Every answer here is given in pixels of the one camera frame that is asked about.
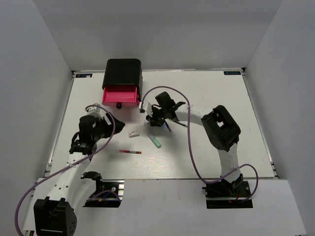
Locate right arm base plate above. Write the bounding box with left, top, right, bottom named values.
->
left=202, top=181, right=253, bottom=209

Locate purple ink pen refill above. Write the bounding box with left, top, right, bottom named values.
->
left=165, top=121, right=172, bottom=132

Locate black drawer cabinet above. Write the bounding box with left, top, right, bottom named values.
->
left=102, top=59, right=143, bottom=102

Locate green ink pen refill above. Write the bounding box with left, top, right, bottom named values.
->
left=172, top=120, right=188, bottom=128

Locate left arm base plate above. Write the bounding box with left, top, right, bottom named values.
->
left=84, top=179, right=125, bottom=208

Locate red ink pen refill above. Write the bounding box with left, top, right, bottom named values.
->
left=119, top=150, right=142, bottom=154

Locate pink top drawer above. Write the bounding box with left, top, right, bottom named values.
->
left=102, top=85, right=139, bottom=109

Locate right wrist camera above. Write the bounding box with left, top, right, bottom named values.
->
left=138, top=102, right=153, bottom=116

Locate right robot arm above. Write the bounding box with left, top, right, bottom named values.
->
left=139, top=92, right=243, bottom=196

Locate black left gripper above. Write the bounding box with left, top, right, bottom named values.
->
left=92, top=112, right=126, bottom=142

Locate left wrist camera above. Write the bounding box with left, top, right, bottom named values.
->
left=85, top=103, right=110, bottom=124

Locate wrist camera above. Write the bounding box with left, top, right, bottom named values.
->
left=138, top=102, right=153, bottom=116
left=85, top=103, right=110, bottom=124

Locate green highlighter pen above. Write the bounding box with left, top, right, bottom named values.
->
left=148, top=133, right=161, bottom=148

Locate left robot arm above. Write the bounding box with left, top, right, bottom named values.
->
left=33, top=111, right=125, bottom=236

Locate white staples box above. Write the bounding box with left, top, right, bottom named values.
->
left=128, top=129, right=140, bottom=138

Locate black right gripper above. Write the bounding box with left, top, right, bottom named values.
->
left=147, top=106, right=168, bottom=126

